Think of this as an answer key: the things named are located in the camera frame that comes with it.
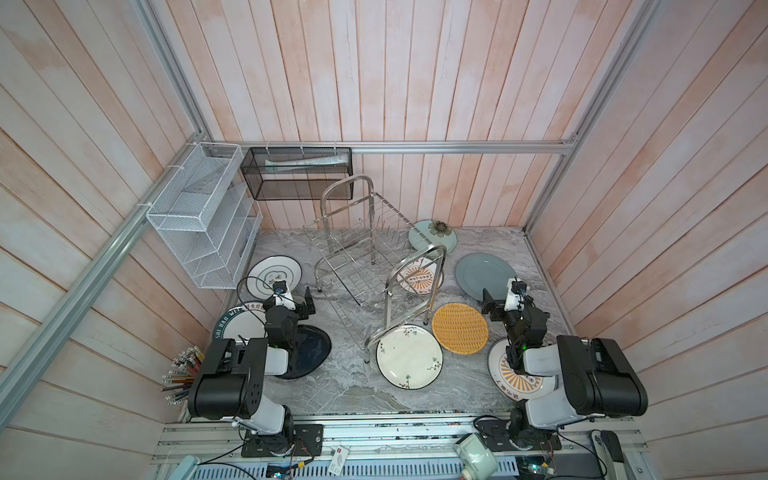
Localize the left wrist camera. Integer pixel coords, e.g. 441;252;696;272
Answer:
272;280;296;311

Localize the orange sunburst plate under rack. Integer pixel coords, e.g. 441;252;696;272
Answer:
396;257;444;296

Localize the dark navy plate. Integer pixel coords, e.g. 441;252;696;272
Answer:
279;325;332;380

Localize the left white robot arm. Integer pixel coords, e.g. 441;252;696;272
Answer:
187;282;331;444

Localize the green rim lettered plate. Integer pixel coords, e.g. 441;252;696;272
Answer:
212;302;267;346

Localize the steel wire dish rack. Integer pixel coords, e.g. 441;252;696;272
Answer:
303;174;447;362

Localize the white plate black clover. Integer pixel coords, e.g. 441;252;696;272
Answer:
246;255;302;300

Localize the light teal flower plate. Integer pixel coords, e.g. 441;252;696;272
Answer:
408;220;458;253

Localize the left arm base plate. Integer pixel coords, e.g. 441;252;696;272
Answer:
241;424;324;458

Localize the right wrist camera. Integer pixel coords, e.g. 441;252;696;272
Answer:
504;277;527;312

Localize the yellow woven plate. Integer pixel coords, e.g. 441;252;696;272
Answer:
432;303;489;355

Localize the orange sunburst plate right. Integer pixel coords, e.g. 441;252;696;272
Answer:
487;340;557;401

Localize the white wire wall shelf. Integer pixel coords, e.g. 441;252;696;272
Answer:
147;142;263;290

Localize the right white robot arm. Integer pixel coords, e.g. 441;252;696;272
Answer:
482;279;649;444

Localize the red pencil holder cup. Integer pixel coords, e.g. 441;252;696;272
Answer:
161;346;205;405

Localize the black mesh wall basket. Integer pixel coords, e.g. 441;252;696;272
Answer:
240;146;354;201

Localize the white green device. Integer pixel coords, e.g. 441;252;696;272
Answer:
454;433;498;480

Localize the cream floral plate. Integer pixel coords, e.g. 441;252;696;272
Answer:
375;324;444;390

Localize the grey green plate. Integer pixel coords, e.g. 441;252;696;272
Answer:
455;252;517;302

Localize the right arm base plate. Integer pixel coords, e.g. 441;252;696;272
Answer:
472;416;562;452

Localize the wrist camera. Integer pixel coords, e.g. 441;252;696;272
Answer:
504;277;527;312
272;280;296;311

